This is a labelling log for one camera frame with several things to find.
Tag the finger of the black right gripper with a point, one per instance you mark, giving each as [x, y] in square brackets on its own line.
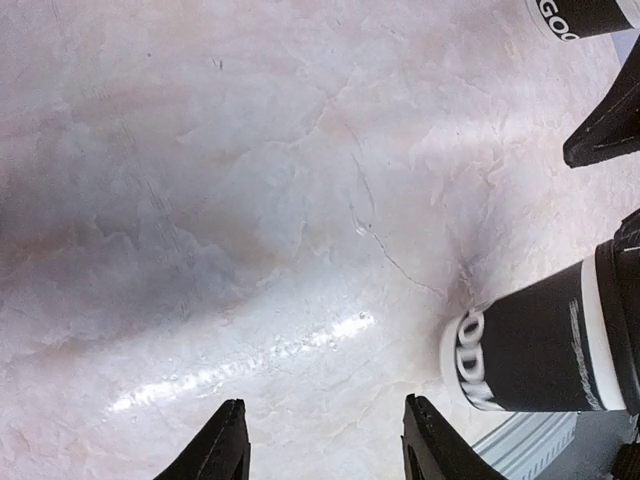
[612, 128]

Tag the black cup holding straws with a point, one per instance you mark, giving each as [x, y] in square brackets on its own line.
[569, 20]

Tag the aluminium front frame rail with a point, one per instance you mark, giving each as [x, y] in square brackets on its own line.
[558, 445]

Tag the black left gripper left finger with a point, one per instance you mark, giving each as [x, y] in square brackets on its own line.
[220, 450]

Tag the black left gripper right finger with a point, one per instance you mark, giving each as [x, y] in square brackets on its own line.
[433, 449]

